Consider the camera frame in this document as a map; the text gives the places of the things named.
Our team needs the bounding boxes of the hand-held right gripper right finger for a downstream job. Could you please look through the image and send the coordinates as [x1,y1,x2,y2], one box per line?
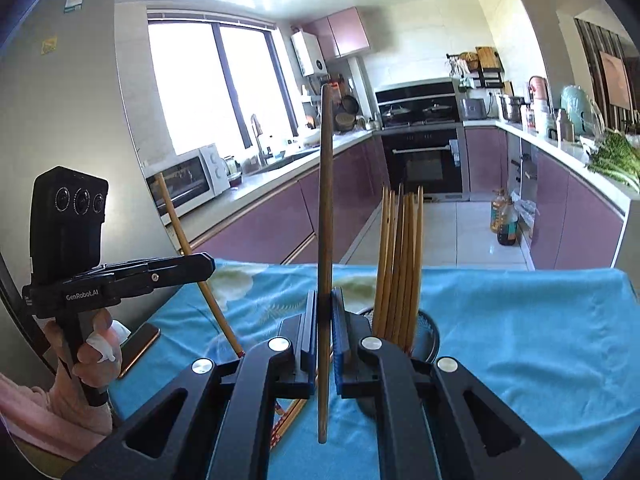
[331,286,583,480]

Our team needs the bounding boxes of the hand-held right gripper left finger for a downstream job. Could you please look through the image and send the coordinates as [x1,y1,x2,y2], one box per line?
[62,287,321,480]

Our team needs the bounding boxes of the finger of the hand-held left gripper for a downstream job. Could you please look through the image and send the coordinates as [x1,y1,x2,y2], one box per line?
[100,254,217,294]
[105,254,208,268]

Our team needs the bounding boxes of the black mesh utensil holder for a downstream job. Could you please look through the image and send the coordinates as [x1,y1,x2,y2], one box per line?
[356,306,442,368]

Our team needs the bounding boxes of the bunch of wooden chopsticks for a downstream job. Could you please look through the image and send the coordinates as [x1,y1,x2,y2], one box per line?
[375,185,425,356]

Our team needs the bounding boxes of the person's left forearm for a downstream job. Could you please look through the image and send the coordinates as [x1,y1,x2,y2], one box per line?
[0,372,115,463]

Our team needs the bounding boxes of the person's left hand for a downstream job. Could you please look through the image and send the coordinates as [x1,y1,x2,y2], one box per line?
[71,309,125,393]

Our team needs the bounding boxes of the smartphone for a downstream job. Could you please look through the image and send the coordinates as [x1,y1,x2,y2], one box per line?
[117,322,162,380]

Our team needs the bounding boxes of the white microwave oven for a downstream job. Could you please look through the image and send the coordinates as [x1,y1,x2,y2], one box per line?
[145,142,232,220]

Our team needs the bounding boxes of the grey refrigerator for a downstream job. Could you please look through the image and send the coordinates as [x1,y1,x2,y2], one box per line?
[0,0,173,466]

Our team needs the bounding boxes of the pink base cabinet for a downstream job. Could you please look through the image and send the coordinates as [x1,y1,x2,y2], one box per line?
[185,132,391,266]
[464,125,626,272]

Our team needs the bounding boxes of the metal kitchen faucet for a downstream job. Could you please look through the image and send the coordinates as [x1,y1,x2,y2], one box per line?
[250,113,268,167]

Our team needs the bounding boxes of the kitchen sink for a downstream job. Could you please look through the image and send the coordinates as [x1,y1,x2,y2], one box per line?
[250,147,321,176]

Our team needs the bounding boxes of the kitchen window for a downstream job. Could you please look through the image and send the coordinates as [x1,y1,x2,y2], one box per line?
[147,7,301,161]

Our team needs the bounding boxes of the blue floral tablecloth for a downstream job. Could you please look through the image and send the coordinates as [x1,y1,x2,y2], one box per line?
[107,257,640,480]

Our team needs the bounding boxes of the black integrated stove oven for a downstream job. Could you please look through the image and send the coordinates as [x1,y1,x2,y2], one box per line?
[375,79,471,202]

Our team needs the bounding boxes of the yellow oil bottle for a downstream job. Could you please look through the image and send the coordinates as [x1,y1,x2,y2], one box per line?
[490,189,508,233]

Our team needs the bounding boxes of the cooking oil bottles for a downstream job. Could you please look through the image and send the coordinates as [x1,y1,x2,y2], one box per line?
[497,196,521,247]

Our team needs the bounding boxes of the clear plastic bag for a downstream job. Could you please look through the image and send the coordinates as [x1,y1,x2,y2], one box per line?
[512,199,538,251]

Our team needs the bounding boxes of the white water heater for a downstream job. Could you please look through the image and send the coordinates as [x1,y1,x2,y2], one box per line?
[291,31,328,78]

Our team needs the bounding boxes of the steel stockpot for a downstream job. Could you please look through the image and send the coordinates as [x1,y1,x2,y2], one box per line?
[498,94,526,123]

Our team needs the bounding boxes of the steel thermos bottle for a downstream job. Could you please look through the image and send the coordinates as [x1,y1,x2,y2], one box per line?
[556,108,576,142]

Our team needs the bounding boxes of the wooden cutting board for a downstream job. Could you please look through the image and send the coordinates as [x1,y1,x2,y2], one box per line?
[475,46,502,73]

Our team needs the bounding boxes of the pink kettle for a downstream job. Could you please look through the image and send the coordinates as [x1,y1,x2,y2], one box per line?
[529,76,551,106]

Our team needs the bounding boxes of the green leafy vegetables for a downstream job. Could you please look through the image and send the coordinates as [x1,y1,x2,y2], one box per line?
[587,129,640,186]

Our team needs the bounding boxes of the mint green appliance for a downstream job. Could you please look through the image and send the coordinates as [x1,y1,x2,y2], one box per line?
[560,85,606,136]

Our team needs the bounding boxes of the pink wall cabinet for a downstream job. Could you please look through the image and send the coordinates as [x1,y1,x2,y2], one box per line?
[305,6,372,60]

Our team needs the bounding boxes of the black wall rack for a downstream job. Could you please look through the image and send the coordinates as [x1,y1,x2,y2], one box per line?
[446,46,506,92]

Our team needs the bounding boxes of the pink wall painting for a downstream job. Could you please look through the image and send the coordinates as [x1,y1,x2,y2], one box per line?
[599,51,633,111]

